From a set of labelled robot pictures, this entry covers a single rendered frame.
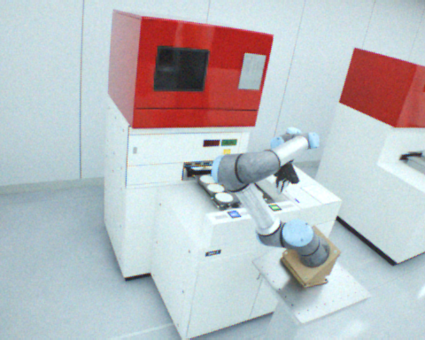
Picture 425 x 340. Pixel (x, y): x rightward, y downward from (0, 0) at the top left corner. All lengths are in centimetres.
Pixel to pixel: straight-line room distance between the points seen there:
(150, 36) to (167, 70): 20
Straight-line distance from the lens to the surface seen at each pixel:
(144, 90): 182
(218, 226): 164
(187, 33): 184
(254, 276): 206
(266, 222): 147
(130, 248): 237
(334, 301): 164
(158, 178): 212
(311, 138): 151
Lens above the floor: 188
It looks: 26 degrees down
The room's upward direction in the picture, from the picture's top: 10 degrees clockwise
